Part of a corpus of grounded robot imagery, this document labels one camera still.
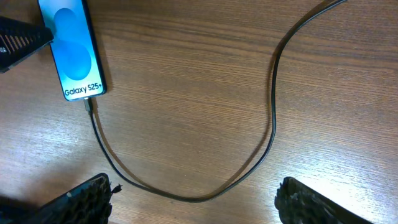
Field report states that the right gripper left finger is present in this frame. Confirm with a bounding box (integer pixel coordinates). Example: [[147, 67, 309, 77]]
[[1, 173, 122, 224]]

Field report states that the black USB charging cable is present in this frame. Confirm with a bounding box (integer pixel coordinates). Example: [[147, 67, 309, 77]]
[[83, 0, 348, 203]]

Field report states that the blue Galaxy S25+ smartphone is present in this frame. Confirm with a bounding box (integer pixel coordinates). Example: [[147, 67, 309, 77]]
[[38, 0, 107, 101]]

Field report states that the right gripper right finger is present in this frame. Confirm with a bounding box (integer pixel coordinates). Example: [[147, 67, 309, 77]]
[[274, 177, 372, 224]]

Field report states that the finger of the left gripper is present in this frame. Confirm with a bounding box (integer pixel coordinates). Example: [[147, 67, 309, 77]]
[[1, 16, 53, 73]]

